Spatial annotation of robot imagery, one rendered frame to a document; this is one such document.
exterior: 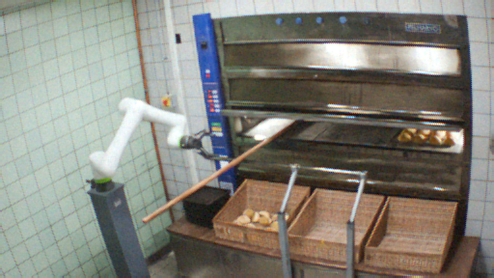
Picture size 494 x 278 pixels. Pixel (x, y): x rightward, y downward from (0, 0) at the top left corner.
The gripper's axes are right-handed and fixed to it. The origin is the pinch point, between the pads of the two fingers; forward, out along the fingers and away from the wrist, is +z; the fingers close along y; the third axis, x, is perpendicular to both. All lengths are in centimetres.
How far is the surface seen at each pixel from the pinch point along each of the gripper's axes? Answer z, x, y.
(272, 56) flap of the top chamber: 16, -55, -45
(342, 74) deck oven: 67, -56, -33
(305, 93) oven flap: 37, -55, -20
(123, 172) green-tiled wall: -115, -9, 38
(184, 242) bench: -49, 0, 85
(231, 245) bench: -2, 0, 76
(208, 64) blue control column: -38, -52, -41
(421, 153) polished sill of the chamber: 123, -56, 17
